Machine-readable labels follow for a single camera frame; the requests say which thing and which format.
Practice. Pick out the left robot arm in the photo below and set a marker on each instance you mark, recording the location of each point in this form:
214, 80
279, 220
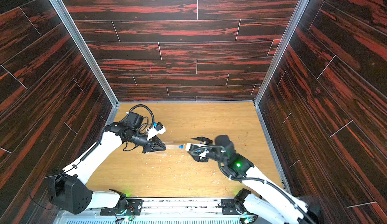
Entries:
67, 188

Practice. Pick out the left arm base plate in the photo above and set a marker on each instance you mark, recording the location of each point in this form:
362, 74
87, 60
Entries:
130, 208

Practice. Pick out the aluminium front rail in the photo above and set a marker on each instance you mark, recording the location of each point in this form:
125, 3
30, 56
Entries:
201, 210

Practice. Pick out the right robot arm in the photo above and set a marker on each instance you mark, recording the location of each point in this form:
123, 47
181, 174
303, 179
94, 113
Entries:
261, 197

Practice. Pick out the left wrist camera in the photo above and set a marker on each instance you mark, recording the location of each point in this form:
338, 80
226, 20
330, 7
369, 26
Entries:
157, 128

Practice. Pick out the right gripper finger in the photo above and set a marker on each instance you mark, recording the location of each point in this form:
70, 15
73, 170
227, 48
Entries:
203, 140
192, 153

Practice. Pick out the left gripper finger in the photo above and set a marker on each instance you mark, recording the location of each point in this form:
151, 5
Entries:
157, 143
154, 148

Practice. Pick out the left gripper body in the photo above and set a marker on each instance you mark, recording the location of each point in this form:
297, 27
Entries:
140, 140

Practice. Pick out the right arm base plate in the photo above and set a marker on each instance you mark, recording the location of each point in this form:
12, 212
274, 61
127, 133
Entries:
230, 206

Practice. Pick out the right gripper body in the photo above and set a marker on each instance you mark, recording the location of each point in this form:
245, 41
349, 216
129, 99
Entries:
208, 148

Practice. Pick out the clear test tube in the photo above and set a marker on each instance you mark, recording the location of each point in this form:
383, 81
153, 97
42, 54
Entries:
173, 146
157, 153

